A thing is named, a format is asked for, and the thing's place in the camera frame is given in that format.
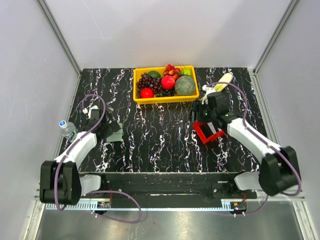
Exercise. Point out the green netted melon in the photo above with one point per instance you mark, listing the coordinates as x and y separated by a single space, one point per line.
185 86

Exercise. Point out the green avocado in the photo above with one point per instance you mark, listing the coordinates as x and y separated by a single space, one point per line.
154 74

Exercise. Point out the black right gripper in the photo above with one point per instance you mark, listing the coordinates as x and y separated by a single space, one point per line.
197 107

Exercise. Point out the white credit card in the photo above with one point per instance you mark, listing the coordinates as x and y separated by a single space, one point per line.
213 129

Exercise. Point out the red pomegranate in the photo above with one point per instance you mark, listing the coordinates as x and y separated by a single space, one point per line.
168 82

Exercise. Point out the red plastic card tray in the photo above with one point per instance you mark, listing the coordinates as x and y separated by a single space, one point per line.
204 133

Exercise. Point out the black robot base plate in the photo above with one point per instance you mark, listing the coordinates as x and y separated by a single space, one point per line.
167 189

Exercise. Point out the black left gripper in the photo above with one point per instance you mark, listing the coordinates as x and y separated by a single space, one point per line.
113 127

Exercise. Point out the aluminium frame rail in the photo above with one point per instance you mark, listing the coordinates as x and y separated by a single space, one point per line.
221 206

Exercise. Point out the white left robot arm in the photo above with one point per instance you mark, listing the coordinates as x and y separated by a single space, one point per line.
60 179

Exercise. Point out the green spring onion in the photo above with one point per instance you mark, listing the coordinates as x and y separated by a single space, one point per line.
216 87

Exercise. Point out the green apple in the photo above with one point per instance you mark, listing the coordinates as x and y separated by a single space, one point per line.
186 72

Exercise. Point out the red round fruit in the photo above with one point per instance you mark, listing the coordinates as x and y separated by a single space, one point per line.
146 93

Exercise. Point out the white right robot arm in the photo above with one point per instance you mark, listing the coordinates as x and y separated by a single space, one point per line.
278 166

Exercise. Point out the yellow plastic fruit bin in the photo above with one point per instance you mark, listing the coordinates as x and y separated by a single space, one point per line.
137 72

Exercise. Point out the dark purple grape bunch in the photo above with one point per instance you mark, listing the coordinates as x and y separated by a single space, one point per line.
149 82

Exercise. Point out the clear plastic water bottle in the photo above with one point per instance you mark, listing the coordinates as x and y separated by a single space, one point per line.
68 130

